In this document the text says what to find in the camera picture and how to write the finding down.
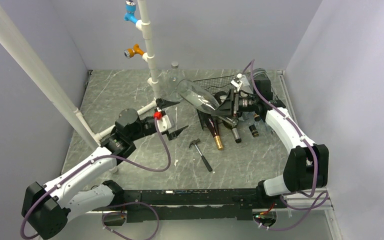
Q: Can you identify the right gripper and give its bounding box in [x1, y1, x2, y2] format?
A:
[211, 88, 259, 120]

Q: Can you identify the clear frosted wine bottle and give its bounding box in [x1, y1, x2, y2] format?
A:
[177, 79, 238, 126]

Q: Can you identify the round clear glass bottle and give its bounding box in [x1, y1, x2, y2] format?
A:
[166, 61, 185, 102]

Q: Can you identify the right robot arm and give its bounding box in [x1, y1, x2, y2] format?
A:
[205, 91, 329, 208]

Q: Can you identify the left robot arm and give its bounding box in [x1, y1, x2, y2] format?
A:
[19, 98, 183, 240]

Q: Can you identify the green wine bottle silver cap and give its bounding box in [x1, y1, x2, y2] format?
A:
[222, 120, 242, 144]

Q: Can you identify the red wine bottle gold cap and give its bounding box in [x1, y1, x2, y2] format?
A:
[205, 115, 224, 151]

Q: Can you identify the blue label clear bottle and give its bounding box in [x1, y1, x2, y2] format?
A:
[252, 68, 274, 102]

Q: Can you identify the small grey hammer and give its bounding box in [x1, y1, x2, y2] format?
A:
[189, 138, 213, 172]

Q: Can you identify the orange pipe nozzle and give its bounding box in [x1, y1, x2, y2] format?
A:
[124, 43, 145, 59]

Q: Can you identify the blue pipe nozzle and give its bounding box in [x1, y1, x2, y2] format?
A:
[123, 0, 138, 24]

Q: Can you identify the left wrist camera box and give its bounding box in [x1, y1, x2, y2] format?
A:
[153, 111, 175, 133]

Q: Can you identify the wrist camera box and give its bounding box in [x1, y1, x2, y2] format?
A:
[153, 111, 175, 133]
[230, 73, 253, 94]

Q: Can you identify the black wire wine rack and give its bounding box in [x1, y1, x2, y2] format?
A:
[192, 75, 281, 131]

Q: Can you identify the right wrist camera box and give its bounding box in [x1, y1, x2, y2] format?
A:
[230, 73, 253, 94]

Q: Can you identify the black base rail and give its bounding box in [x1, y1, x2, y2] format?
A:
[90, 187, 289, 223]

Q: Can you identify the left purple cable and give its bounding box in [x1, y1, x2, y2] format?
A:
[19, 117, 172, 240]

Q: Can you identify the white pvc pipe frame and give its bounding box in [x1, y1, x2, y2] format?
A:
[0, 0, 161, 149]

